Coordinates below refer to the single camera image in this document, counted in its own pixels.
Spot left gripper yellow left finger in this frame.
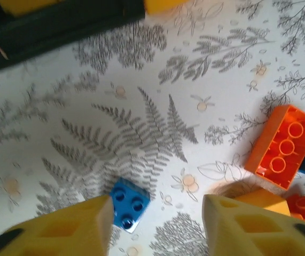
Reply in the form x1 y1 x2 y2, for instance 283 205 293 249
0 195 115 256

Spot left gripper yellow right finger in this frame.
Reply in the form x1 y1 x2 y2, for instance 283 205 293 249
202 194 305 256

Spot yellow lego brick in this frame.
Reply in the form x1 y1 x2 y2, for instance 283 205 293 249
0 0 62 16
233 187 292 217

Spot yellow plastic bin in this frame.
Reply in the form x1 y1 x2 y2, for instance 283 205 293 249
144 0 189 15

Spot black plastic bin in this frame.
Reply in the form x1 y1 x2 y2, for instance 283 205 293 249
0 0 146 71

